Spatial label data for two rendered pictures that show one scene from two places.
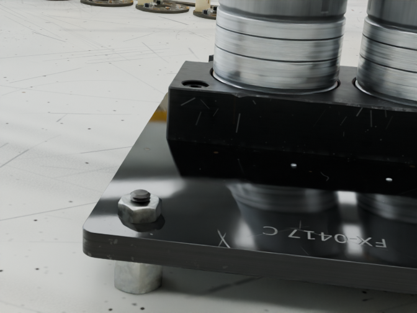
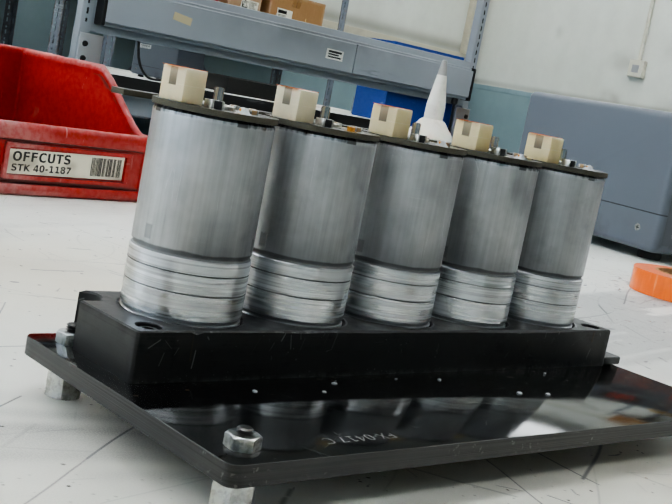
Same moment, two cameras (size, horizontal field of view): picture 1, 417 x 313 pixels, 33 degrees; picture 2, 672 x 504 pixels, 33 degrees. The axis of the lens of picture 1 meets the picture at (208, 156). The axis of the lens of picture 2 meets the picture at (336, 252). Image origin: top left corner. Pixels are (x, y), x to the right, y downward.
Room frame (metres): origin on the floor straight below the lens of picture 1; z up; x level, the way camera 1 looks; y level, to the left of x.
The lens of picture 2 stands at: (-0.03, 0.13, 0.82)
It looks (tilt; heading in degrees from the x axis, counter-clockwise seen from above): 8 degrees down; 312
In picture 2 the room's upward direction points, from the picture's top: 11 degrees clockwise
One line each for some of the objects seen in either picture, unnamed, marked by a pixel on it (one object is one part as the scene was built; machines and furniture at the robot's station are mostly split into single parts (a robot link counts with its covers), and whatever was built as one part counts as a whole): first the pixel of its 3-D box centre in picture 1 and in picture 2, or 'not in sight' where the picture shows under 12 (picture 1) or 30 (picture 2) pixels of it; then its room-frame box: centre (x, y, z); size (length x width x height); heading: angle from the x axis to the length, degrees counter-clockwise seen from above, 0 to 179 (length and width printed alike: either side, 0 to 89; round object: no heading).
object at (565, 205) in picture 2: not in sight; (540, 254); (0.13, -0.12, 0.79); 0.02 x 0.02 x 0.05
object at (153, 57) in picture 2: not in sight; (167, 63); (2.40, -1.76, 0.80); 0.15 x 0.12 x 0.10; 13
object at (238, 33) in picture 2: not in sight; (307, 52); (2.21, -2.08, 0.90); 1.30 x 0.06 x 0.12; 84
